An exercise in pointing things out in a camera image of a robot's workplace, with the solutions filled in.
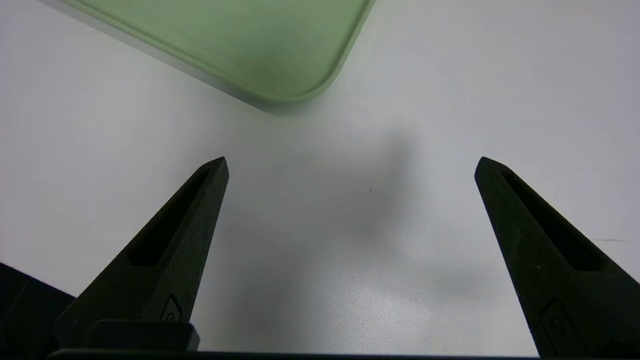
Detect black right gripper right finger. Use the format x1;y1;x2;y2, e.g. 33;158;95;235
474;156;640;359

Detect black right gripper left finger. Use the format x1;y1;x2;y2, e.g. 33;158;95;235
50;156;231;358

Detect black robot chassis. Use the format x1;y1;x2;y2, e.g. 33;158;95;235
0;262;77;360

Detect light green plastic tray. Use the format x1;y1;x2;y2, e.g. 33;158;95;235
42;0;377;112

